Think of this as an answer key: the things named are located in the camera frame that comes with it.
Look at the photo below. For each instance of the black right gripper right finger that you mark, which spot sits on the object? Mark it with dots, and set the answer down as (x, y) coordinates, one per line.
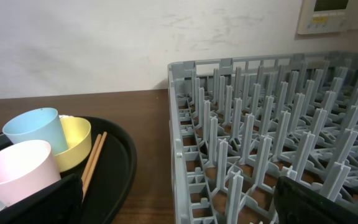
(297, 204)

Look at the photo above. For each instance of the wall control panel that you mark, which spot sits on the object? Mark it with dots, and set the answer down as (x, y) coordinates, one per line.
(325, 16)

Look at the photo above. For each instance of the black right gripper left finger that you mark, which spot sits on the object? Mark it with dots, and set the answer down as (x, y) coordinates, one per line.
(57, 203)

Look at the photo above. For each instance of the round black tray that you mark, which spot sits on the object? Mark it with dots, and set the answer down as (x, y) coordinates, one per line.
(113, 176)

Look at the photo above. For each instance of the pink cup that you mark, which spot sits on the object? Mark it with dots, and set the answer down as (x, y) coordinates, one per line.
(26, 168)

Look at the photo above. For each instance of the light blue cup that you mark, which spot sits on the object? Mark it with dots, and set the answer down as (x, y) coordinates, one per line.
(39, 124)

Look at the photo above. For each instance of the wooden chopstick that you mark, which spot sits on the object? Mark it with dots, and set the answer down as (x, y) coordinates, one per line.
(91, 157)
(93, 165)

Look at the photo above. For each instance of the grey dishwasher rack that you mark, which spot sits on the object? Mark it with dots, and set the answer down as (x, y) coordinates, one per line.
(239, 124)

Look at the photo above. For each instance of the yellow bowl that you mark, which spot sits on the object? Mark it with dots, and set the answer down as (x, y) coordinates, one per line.
(77, 132)

